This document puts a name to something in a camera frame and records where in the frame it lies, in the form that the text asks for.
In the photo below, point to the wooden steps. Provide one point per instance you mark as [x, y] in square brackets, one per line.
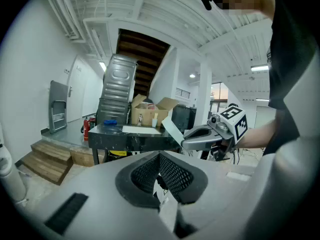
[47, 161]

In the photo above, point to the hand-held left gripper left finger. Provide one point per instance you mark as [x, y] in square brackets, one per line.
[100, 196]

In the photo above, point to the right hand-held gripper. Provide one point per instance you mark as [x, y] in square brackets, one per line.
[232, 114]

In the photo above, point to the red fire extinguisher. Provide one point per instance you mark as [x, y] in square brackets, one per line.
[92, 121]
[86, 131]

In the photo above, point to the white rectangular basin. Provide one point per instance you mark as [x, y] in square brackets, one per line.
[141, 129]

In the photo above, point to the brown wooden staircase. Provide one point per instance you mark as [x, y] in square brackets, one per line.
[142, 54]

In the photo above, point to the brown wooden block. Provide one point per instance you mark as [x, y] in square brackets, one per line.
[85, 157]

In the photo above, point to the grey folding step stool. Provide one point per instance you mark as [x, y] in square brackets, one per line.
[58, 104]

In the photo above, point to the chrome faucet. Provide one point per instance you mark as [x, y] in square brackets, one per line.
[140, 120]

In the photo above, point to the black appliance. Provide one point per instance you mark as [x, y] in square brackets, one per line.
[183, 117]

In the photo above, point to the white toilet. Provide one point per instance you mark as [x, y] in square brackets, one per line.
[10, 174]

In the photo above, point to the grey washing machine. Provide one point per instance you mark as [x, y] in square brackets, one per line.
[112, 111]
[120, 79]

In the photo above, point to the large cardboard box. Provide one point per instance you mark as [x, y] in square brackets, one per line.
[140, 115]

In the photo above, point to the blue cloth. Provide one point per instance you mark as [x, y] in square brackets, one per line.
[110, 122]

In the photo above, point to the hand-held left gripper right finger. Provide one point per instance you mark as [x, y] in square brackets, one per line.
[220, 196]

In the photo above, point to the white door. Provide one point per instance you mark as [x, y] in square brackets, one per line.
[76, 96]

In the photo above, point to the black marble table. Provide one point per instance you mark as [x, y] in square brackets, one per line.
[112, 140]

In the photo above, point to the yellow container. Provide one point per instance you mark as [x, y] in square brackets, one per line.
[117, 153]

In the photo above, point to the red and clear plastic bag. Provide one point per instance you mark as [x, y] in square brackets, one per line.
[151, 107]

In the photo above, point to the person's black shirt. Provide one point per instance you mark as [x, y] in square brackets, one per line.
[292, 59]

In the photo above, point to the long ceiling light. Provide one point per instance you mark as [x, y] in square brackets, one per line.
[102, 66]
[259, 68]

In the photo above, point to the white cup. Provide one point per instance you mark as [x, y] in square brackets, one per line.
[154, 122]

